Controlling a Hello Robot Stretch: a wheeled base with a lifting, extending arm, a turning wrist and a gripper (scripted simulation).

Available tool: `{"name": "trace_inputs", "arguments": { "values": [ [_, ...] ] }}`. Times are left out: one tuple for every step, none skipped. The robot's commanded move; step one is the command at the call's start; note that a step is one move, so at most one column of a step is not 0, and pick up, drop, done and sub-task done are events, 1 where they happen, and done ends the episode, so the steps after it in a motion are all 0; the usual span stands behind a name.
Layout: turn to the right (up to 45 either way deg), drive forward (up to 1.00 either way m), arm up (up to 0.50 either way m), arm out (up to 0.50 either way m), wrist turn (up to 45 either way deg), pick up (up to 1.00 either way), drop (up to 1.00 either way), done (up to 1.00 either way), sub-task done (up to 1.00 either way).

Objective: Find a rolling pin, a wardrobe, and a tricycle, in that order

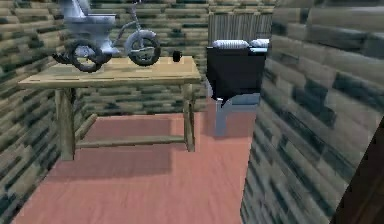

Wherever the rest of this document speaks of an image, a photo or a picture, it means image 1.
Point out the grey tricycle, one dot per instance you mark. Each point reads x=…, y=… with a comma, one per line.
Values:
x=90, y=25

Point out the bed with black blanket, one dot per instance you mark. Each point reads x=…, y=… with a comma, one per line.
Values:
x=233, y=71

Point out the small black cup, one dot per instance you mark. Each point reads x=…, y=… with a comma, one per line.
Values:
x=177, y=56

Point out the white striped pillow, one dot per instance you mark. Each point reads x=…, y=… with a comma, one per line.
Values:
x=260, y=43
x=230, y=44

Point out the light wooden table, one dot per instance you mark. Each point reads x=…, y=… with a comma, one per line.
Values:
x=113, y=71

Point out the dark brown wooden door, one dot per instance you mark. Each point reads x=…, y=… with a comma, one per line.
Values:
x=365, y=190

